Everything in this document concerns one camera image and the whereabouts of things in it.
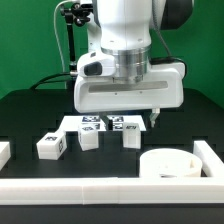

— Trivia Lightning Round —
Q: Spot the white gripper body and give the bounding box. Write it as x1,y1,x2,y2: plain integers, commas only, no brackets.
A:
74,63,185,113

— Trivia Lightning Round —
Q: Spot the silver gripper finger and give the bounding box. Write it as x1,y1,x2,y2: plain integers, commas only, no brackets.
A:
101,113,112,130
150,108,160,127

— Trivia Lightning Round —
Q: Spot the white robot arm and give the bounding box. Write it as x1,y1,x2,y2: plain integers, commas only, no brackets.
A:
74,0,194,129

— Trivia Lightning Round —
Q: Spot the white tag marker sheet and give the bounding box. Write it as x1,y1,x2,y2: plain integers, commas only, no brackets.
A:
59,115,146,132

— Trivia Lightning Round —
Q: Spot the white front fence bar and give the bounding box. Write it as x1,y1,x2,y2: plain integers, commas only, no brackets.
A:
0,178,224,205

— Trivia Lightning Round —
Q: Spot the white fence bar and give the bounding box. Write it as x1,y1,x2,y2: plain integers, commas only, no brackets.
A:
0,178,224,205
193,140,224,178

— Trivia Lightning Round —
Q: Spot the white right fence bar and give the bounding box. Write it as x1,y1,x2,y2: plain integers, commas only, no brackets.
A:
193,140,224,178

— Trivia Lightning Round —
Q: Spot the white left fence block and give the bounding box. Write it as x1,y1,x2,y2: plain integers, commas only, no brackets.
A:
0,142,11,171

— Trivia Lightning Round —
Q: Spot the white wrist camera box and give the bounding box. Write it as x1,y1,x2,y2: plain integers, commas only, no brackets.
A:
77,51,116,77

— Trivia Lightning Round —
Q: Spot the black cable bundle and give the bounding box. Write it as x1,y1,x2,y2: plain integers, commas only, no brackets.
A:
29,73,83,90

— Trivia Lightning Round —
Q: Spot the white cable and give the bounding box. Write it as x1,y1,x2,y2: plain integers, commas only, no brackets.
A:
53,0,75,64

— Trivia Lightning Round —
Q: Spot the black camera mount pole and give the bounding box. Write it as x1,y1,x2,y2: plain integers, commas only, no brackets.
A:
59,3,92,91

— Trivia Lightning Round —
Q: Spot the overhead camera on mount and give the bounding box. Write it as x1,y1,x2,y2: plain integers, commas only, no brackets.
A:
80,0,93,8

